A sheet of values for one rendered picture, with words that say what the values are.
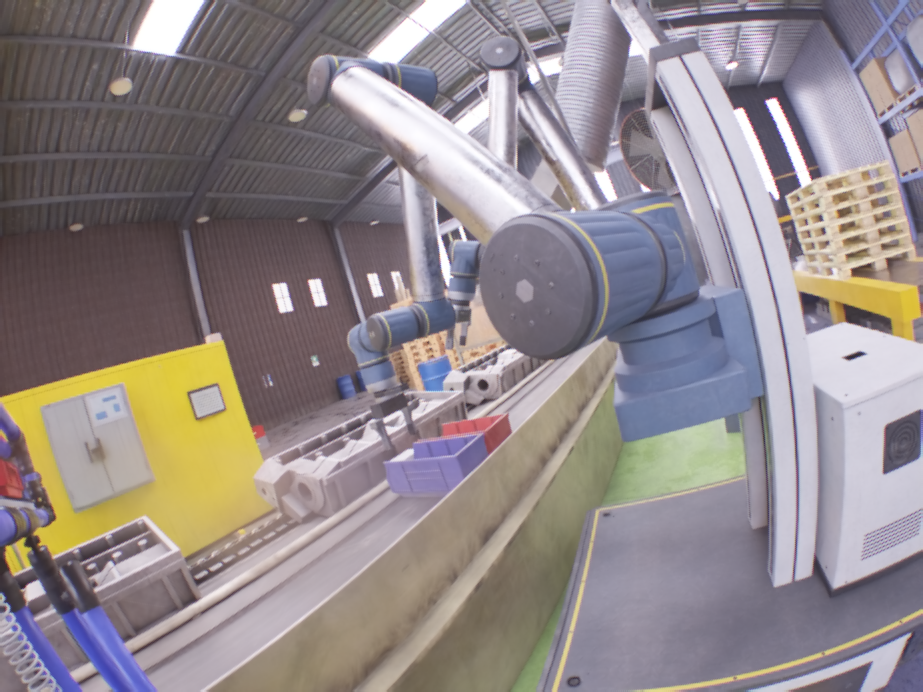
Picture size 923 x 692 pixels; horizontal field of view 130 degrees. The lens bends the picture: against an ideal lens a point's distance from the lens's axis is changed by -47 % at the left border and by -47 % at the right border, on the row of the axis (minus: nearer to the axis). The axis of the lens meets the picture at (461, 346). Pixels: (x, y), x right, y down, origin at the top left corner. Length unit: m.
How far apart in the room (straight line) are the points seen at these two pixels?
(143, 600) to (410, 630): 0.72
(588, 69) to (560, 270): 6.51
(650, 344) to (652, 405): 0.11
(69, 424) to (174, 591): 2.22
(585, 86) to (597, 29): 1.10
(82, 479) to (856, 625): 3.78
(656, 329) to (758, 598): 0.83
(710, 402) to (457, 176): 0.59
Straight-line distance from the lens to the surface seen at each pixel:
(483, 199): 0.65
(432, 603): 1.16
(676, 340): 0.77
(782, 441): 1.04
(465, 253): 1.50
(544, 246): 0.50
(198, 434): 3.74
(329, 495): 1.50
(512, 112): 1.44
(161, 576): 1.24
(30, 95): 11.03
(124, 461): 3.34
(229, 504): 3.83
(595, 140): 6.67
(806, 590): 1.28
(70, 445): 3.31
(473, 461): 1.34
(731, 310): 0.92
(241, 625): 1.13
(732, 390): 0.78
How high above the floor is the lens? 1.26
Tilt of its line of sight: 3 degrees down
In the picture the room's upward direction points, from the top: 18 degrees counter-clockwise
